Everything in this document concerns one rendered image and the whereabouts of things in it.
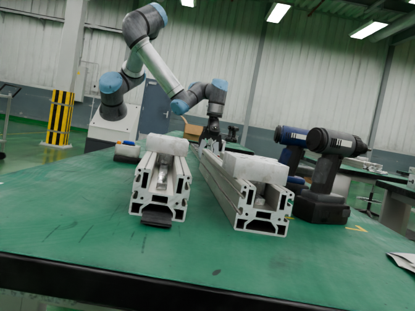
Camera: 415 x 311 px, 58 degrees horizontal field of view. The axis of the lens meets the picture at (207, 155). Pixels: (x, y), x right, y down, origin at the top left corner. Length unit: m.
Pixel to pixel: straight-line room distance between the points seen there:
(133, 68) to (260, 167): 1.34
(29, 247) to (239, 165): 0.41
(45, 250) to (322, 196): 0.62
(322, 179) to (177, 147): 0.37
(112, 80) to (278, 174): 1.37
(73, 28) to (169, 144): 7.08
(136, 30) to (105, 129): 0.61
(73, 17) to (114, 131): 6.09
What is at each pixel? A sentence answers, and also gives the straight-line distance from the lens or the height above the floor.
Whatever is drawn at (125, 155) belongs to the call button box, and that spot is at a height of 0.80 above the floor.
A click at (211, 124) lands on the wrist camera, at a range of 1.62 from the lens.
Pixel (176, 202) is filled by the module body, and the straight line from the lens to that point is 0.67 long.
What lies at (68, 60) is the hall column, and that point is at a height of 1.68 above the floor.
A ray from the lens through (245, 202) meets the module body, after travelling 0.69.
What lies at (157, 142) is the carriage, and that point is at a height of 0.89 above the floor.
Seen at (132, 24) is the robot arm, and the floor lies 1.31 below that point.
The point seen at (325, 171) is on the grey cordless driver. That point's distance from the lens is 0.92.
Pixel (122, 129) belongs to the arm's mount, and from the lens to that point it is 2.05.
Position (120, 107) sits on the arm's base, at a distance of 2.07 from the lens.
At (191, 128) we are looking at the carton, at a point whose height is 0.89.
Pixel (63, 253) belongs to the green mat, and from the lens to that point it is 0.49.
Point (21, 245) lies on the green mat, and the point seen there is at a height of 0.78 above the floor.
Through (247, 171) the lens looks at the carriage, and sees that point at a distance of 0.75.
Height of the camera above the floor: 0.96
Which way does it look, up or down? 5 degrees down
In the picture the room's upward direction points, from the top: 10 degrees clockwise
